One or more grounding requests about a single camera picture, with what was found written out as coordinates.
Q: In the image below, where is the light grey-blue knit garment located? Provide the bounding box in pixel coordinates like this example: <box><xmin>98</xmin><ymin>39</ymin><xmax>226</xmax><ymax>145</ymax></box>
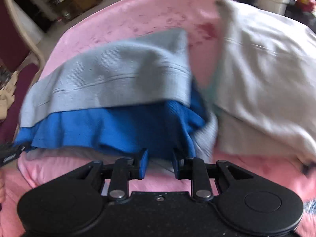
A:
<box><xmin>19</xmin><ymin>28</ymin><xmax>220</xmax><ymax>163</ymax></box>

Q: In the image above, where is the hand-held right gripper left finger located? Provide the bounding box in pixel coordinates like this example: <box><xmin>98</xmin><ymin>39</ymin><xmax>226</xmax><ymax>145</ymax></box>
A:
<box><xmin>73</xmin><ymin>149</ymin><xmax>149</xmax><ymax>201</ymax></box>

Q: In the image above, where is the pink printed blanket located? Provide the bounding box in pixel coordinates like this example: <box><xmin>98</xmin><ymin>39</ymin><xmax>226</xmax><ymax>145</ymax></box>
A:
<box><xmin>0</xmin><ymin>0</ymin><xmax>316</xmax><ymax>237</ymax></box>

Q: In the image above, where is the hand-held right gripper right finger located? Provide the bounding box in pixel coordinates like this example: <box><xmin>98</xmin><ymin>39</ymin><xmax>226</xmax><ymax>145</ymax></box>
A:
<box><xmin>171</xmin><ymin>149</ymin><xmax>255</xmax><ymax>201</ymax></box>

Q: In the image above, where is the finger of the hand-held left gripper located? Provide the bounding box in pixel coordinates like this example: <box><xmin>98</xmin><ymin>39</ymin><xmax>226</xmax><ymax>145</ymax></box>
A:
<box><xmin>13</xmin><ymin>142</ymin><xmax>27</xmax><ymax>154</ymax></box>

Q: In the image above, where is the beige garment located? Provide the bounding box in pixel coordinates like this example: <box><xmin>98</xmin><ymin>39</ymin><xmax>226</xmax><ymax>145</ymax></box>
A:
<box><xmin>0</xmin><ymin>70</ymin><xmax>19</xmax><ymax>121</ymax></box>

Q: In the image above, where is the large maroon banquet chair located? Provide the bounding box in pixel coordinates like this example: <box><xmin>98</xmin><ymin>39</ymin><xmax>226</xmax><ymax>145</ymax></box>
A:
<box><xmin>0</xmin><ymin>0</ymin><xmax>46</xmax><ymax>144</ymax></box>

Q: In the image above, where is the white garment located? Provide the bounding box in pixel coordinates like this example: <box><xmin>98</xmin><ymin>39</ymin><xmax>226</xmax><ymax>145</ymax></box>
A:
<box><xmin>207</xmin><ymin>0</ymin><xmax>316</xmax><ymax>165</ymax></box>

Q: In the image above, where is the blue garment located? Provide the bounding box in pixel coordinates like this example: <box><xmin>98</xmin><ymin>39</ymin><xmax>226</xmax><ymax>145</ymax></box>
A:
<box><xmin>13</xmin><ymin>86</ymin><xmax>210</xmax><ymax>162</ymax></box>

